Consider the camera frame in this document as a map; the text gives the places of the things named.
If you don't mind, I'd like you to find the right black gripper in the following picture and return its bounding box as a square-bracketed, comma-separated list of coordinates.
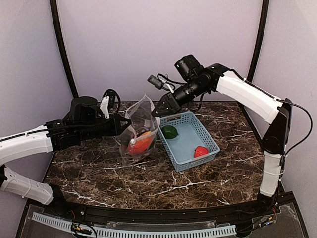
[151, 78, 208, 117]

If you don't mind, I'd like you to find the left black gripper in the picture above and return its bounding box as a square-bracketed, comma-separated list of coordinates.
[77, 113, 132, 141]

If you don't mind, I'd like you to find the green pepper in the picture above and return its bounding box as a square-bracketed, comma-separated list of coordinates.
[161, 125, 178, 139]

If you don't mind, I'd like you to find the light blue plastic basket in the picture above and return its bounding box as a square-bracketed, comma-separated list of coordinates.
[158, 112, 220, 172]

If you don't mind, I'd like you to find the clear zip top bag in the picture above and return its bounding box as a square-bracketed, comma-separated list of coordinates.
[119, 95, 160, 167]

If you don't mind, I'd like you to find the orange persimmon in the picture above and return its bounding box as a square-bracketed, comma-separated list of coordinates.
[127, 131, 154, 155]

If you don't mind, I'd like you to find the red apple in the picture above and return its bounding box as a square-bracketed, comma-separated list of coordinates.
[194, 146, 209, 158]

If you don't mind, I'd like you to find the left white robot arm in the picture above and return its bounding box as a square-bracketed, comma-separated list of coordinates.
[0, 89, 131, 216]

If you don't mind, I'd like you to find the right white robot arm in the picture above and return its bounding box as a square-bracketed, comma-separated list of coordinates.
[152, 59, 295, 215]

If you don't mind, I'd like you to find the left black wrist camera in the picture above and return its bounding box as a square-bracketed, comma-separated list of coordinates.
[69, 96, 103, 123]

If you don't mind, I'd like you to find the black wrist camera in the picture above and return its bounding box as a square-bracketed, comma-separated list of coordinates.
[174, 54, 204, 82]
[69, 96, 103, 123]

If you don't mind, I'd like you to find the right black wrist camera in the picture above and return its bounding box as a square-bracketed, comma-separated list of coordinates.
[174, 54, 204, 82]

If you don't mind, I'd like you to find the left black frame post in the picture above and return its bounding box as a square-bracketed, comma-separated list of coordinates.
[49, 0, 79, 98]

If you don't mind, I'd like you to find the black frame post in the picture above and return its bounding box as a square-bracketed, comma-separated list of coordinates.
[247, 0, 269, 82]
[49, 0, 79, 98]

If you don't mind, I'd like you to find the black front rail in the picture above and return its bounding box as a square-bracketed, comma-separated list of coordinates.
[43, 201, 279, 224]

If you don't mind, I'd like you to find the white slotted cable duct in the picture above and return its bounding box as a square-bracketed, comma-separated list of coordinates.
[31, 212, 237, 238]

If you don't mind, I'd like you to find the right black frame post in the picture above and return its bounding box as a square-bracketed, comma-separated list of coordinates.
[247, 0, 269, 82]

